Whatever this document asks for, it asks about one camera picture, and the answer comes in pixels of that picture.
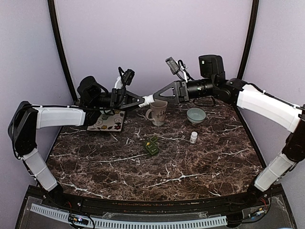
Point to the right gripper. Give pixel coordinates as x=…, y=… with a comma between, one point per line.
x=180, y=92

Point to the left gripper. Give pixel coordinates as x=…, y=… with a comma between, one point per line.
x=122, y=98

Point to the white pill bottle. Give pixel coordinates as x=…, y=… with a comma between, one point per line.
x=149, y=99
x=193, y=137

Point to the green weekly pill organizer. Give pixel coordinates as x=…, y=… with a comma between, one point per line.
x=150, y=145

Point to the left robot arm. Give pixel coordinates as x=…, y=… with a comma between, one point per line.
x=28, y=118

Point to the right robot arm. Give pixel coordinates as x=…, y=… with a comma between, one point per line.
x=239, y=93

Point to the cream ceramic mug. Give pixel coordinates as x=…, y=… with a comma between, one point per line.
x=157, y=112

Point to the floral square plate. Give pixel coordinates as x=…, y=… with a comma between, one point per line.
x=109, y=123

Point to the teal bowl right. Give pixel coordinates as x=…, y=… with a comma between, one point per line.
x=196, y=115

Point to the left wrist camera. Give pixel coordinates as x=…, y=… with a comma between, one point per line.
x=124, y=79

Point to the left black frame post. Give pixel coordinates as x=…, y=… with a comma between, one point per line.
x=60, y=48

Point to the black frame post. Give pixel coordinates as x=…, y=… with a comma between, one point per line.
x=249, y=39
x=60, y=48

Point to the right black frame post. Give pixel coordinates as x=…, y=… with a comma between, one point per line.
x=249, y=39

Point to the black front rail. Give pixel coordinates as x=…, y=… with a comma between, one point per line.
x=224, y=205

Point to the white slotted cable duct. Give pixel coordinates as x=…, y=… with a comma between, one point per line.
x=125, y=221

